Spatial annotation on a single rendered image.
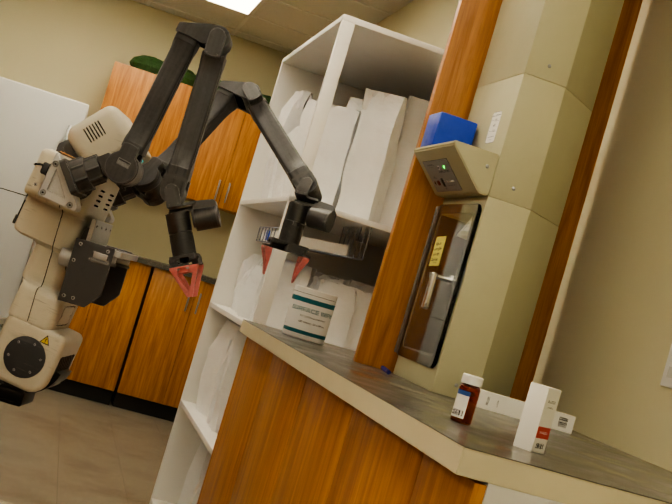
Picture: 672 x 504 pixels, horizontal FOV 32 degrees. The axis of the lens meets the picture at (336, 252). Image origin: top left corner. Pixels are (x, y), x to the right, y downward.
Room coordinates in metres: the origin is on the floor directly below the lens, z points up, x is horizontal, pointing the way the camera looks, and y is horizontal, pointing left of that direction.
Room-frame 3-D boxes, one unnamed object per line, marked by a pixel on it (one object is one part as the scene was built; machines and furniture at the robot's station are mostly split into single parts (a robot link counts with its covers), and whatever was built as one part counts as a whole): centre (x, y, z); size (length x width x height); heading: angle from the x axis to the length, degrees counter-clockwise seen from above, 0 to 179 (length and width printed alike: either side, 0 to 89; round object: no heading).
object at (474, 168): (2.81, -0.21, 1.46); 0.32 x 0.11 x 0.10; 13
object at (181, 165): (2.77, 0.41, 1.40); 0.11 x 0.06 x 0.43; 0
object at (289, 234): (3.04, 0.13, 1.21); 0.10 x 0.07 x 0.07; 103
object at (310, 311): (3.43, 0.02, 1.01); 0.13 x 0.13 x 0.15
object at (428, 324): (2.82, -0.26, 1.19); 0.30 x 0.01 x 0.40; 13
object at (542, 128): (2.85, -0.39, 1.32); 0.32 x 0.25 x 0.77; 13
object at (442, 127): (2.90, -0.19, 1.55); 0.10 x 0.10 x 0.09; 13
